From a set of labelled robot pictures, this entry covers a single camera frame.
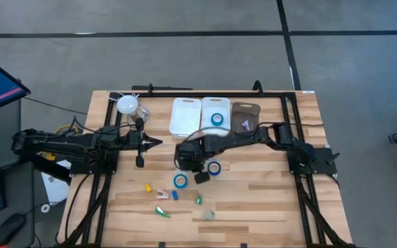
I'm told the black computer mouse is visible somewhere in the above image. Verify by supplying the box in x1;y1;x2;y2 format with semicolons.
0;212;27;247

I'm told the white mushroom table lamp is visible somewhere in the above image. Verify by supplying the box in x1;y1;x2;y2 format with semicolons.
116;94;140;120

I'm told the blue tape roll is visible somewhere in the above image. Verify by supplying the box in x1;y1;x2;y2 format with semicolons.
207;161;222;176
173;173;189;189
210;112;225;127

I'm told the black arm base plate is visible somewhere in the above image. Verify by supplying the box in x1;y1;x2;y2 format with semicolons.
287;147;338;175
69;150;119;175

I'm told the white plastic bin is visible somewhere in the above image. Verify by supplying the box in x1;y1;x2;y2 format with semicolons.
200;96;232;136
168;97;203;139

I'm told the grey translucent plastic bin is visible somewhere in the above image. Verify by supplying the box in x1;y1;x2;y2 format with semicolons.
231;101;261;134

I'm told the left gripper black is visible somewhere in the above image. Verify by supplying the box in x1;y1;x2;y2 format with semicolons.
125;117;163;169

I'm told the yellow cable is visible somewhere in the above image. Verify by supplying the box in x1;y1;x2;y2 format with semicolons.
54;124;79;135

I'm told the black flat bar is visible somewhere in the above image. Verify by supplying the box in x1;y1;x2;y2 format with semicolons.
132;84;193;92

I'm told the white paper sheet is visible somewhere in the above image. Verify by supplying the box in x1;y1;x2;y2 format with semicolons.
41;159;72;205

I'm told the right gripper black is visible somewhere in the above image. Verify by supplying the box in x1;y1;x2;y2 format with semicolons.
174;140;211;185

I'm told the black monitor cable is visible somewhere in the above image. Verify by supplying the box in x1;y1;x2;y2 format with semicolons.
23;96;90;115

